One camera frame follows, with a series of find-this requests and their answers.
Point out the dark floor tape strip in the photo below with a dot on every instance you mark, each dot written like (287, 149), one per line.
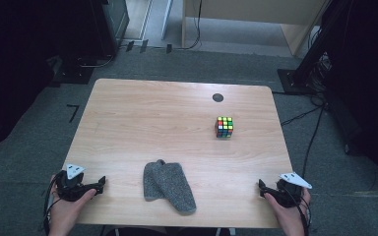
(169, 48)
(144, 46)
(130, 46)

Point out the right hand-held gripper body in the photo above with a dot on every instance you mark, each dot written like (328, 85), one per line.
(287, 196)

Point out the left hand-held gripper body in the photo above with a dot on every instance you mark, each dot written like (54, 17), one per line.
(69, 190)

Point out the dark curtain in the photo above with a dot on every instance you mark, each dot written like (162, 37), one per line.
(370, 82)
(19, 65)

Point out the person's right hand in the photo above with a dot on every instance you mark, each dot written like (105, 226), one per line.
(290, 219)

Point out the dark round table grommet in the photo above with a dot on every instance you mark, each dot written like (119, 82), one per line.
(218, 97)

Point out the black metal stand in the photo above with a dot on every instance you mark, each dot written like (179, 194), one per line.
(303, 70)

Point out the black flat stand base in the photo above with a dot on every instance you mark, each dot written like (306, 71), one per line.
(74, 75)

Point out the person's dark trousers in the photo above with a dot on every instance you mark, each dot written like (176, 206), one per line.
(164, 232)

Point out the multicoloured puzzle cube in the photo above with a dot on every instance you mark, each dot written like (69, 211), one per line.
(224, 127)

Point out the grey knitted sock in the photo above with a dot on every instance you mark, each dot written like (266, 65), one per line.
(149, 183)
(175, 187)

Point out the person's left hand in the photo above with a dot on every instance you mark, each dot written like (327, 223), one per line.
(64, 216)

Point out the beige wooden desk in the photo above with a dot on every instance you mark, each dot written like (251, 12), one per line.
(242, 8)

